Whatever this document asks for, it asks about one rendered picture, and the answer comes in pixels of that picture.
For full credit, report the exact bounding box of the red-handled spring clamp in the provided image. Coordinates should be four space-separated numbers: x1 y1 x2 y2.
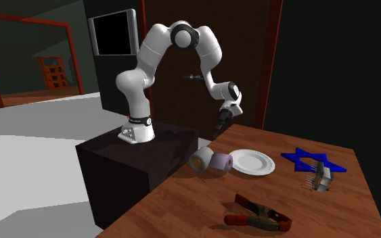
223 193 293 233

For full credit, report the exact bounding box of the blue star-shaped frame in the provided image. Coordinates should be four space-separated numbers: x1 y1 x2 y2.
280 147 348 174

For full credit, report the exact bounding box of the wall-mounted black screen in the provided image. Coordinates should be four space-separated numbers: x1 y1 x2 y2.
88 8 141 57

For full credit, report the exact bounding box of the dark brown door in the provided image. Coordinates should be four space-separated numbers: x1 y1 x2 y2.
137 0 285 142

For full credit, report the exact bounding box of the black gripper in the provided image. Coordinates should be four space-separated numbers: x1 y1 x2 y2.
212 109 233 141

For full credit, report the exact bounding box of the white paper roll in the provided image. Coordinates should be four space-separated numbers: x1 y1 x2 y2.
188 145 215 174

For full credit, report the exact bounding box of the white plate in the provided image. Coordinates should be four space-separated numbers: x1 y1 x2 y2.
229 149 276 176

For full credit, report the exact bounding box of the dark robot stand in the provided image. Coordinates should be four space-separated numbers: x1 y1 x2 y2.
75 121 200 230

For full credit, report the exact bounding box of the grey block with metal pins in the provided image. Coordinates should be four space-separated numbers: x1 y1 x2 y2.
305 161 335 194

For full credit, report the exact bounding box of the orange shelf unit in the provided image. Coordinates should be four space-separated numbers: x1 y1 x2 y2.
37 55 70 91

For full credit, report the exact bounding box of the lilac paper roll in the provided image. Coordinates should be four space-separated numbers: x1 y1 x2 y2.
208 152 234 173

